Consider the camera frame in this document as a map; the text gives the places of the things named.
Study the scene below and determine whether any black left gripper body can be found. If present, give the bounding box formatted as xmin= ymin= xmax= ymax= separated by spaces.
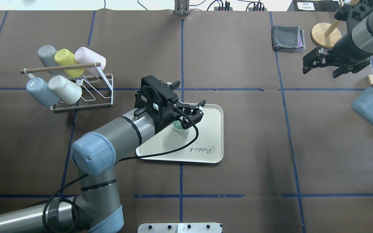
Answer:
xmin=148 ymin=105 xmax=180 ymax=133

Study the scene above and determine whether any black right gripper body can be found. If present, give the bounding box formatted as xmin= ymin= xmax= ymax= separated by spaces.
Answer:
xmin=328 ymin=34 xmax=371 ymax=78

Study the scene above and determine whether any green cup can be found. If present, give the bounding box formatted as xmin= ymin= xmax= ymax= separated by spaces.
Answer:
xmin=172 ymin=120 xmax=190 ymax=135

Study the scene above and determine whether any cream rabbit tray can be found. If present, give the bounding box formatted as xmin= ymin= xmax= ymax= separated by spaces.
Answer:
xmin=136 ymin=104 xmax=224 ymax=163

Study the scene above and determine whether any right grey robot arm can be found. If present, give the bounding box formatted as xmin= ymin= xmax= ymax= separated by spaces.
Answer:
xmin=302 ymin=0 xmax=373 ymax=126

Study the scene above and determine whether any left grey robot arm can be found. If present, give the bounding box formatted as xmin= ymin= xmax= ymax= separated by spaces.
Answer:
xmin=0 ymin=100 xmax=206 ymax=233

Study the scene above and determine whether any cream cup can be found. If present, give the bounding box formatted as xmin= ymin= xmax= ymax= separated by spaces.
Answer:
xmin=48 ymin=75 xmax=82 ymax=105

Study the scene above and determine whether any pink cup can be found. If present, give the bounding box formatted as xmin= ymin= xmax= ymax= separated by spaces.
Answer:
xmin=74 ymin=46 xmax=107 ymax=71

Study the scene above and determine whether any yellow cup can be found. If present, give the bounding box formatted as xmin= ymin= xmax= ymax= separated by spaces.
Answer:
xmin=54 ymin=49 xmax=85 ymax=78

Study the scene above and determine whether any blue cup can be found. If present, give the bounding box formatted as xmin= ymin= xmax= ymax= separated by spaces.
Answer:
xmin=26 ymin=78 xmax=60 ymax=107

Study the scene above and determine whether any grey cup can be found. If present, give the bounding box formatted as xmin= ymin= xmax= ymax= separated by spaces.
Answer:
xmin=38 ymin=45 xmax=58 ymax=67

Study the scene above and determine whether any wooden stand with round base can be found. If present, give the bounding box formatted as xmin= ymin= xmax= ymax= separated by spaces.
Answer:
xmin=311 ymin=0 xmax=358 ymax=49

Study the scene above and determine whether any grey folded cloth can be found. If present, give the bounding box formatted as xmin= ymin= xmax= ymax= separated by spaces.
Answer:
xmin=271 ymin=25 xmax=306 ymax=53

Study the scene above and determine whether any white wire cup rack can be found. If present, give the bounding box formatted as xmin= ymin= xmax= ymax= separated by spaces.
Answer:
xmin=26 ymin=67 xmax=114 ymax=112

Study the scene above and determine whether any aluminium frame post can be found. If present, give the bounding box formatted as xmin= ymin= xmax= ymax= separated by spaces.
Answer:
xmin=174 ymin=0 xmax=190 ymax=15

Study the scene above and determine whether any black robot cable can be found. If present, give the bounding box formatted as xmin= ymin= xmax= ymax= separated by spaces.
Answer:
xmin=42 ymin=105 xmax=200 ymax=232

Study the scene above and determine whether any wooden rack handle rod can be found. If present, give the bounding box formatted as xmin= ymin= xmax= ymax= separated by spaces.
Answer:
xmin=20 ymin=62 xmax=101 ymax=75

